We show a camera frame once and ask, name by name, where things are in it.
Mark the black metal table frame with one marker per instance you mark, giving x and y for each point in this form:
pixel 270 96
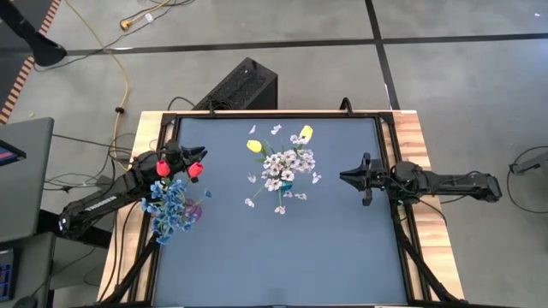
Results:
pixel 278 115

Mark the black computer mouse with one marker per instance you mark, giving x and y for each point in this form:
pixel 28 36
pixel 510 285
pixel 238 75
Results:
pixel 25 303

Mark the walking person legs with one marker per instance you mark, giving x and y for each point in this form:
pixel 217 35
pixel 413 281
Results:
pixel 43 51

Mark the black arched clamp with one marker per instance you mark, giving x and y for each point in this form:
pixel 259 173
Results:
pixel 346 99

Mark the tablet screen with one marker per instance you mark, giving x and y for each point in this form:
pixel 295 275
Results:
pixel 8 154

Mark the pink ribbed glass vase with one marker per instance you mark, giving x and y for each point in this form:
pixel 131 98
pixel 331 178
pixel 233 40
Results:
pixel 195 210

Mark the grey stand base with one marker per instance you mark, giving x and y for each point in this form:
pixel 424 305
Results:
pixel 535 162

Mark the yellow artificial tulip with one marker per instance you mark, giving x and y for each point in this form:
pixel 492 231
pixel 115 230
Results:
pixel 254 146
pixel 306 132

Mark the black computer tower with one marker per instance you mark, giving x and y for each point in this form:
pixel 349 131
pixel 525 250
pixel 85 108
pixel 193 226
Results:
pixel 244 85

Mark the red artificial tulip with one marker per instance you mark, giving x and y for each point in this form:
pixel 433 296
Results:
pixel 195 169
pixel 163 168

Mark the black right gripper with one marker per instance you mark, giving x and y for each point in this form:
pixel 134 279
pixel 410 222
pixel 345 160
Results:
pixel 377 175

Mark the blue-grey table mat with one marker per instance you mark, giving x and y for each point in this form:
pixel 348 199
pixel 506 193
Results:
pixel 278 278

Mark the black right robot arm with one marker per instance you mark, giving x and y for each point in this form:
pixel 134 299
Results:
pixel 449 181

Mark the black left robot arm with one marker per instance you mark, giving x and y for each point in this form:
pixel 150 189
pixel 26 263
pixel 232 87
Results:
pixel 100 204

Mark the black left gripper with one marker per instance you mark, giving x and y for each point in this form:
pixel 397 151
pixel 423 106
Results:
pixel 176 160

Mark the white artificial flower bunch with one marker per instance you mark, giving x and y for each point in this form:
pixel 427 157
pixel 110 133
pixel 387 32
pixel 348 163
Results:
pixel 282 164

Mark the grey cart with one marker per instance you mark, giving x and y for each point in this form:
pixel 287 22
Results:
pixel 25 192

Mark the blue cut glass vase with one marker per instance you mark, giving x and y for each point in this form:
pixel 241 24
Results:
pixel 287 186

